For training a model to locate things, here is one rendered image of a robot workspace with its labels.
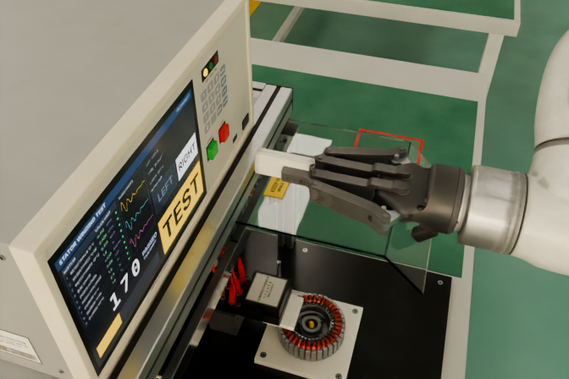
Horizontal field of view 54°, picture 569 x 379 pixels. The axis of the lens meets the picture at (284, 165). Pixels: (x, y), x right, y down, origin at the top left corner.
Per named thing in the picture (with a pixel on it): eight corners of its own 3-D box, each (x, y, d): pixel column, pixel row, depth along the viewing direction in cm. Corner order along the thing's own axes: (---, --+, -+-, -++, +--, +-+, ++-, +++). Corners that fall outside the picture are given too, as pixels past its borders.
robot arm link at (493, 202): (504, 213, 67) (453, 203, 68) (526, 156, 61) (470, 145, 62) (502, 272, 60) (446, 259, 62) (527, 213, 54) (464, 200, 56)
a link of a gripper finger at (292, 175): (325, 183, 65) (318, 200, 63) (284, 174, 66) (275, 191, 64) (325, 173, 64) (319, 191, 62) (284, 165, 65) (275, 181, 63)
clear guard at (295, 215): (440, 176, 91) (448, 148, 87) (422, 294, 74) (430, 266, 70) (251, 139, 98) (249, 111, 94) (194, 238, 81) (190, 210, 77)
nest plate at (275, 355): (362, 311, 99) (363, 307, 99) (344, 389, 89) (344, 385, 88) (281, 290, 103) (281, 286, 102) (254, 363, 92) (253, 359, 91)
